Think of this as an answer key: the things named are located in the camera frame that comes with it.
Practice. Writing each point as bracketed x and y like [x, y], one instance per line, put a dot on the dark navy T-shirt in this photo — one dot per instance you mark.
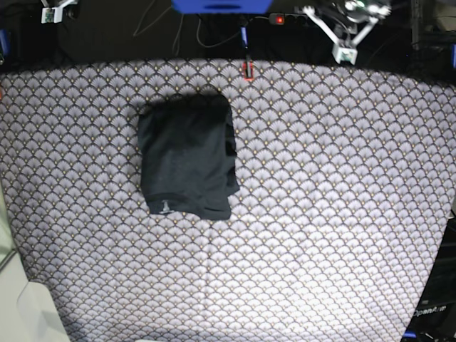
[189, 156]

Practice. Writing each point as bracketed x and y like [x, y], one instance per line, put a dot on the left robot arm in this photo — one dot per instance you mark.
[360, 9]

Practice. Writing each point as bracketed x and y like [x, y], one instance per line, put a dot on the red table clamp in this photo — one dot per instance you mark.
[248, 70]

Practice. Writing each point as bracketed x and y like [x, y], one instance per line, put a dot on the fan-patterned grey tablecloth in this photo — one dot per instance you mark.
[346, 182]

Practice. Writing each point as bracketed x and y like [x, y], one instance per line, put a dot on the blue box at top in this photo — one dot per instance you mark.
[221, 6]

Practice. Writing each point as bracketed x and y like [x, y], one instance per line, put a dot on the white cabinet corner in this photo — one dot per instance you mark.
[28, 312]

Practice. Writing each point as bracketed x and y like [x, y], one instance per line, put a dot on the black OpenArm base box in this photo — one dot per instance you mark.
[434, 317]

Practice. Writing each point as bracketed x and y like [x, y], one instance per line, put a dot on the blue clamp far right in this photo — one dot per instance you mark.
[453, 56]

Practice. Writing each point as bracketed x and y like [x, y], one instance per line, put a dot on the blue clamp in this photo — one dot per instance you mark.
[453, 56]
[5, 45]

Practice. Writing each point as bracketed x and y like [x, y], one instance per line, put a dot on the blue clamp far left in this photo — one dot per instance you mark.
[5, 45]

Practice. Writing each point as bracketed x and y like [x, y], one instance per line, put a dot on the blue clamp handle centre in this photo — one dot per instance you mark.
[243, 32]

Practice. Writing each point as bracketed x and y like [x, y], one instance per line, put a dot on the black power strip red switch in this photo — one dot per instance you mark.
[281, 19]

